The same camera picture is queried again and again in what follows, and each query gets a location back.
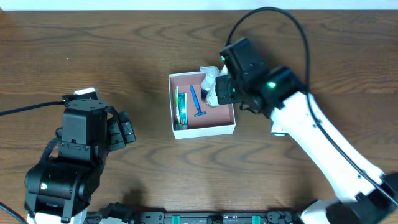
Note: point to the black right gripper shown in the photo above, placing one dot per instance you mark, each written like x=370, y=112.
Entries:
x=224, y=89

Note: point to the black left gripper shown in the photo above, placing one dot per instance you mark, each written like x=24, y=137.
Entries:
x=121, y=133

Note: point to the clear foam soap pump bottle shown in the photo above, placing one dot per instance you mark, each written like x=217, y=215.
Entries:
x=211, y=72

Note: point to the blue disposable razor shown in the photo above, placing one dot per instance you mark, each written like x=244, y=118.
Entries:
x=196, y=102

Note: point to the white box with pink interior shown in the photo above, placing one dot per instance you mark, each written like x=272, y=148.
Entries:
x=217, y=120

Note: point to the teal toothpaste tube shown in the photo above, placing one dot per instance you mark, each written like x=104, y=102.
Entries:
x=182, y=104

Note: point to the white bamboo print lotion tube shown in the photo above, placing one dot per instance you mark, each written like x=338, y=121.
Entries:
x=212, y=98

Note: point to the green white soap bar pack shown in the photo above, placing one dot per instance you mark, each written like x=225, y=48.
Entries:
x=278, y=133

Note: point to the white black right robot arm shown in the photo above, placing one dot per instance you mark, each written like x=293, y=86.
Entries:
x=364, y=193

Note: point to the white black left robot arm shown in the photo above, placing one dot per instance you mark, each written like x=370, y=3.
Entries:
x=69, y=170

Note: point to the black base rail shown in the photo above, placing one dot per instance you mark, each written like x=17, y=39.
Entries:
x=128, y=214

